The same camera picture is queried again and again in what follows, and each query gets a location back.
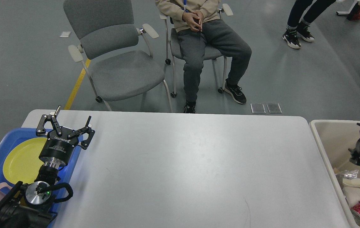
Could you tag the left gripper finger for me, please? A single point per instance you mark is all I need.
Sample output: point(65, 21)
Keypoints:
point(52, 118)
point(73, 136)

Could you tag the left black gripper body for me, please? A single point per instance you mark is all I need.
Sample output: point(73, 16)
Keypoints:
point(57, 151)

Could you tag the yellow plate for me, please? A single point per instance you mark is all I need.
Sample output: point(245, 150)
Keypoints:
point(23, 163)

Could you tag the silver foil bag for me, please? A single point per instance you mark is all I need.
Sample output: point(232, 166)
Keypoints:
point(347, 176)

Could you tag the white paper cup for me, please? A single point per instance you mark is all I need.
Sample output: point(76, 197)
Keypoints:
point(352, 191)

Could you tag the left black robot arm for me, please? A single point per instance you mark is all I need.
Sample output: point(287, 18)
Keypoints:
point(28, 205)

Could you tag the beige plastic bin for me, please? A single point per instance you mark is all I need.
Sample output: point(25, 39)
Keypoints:
point(334, 138)

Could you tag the grey office chair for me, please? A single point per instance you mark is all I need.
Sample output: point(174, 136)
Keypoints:
point(103, 26)

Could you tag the person's wheeled chair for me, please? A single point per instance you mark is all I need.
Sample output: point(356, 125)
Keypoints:
point(173, 51)

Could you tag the seated person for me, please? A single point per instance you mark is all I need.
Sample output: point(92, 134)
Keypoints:
point(198, 24)

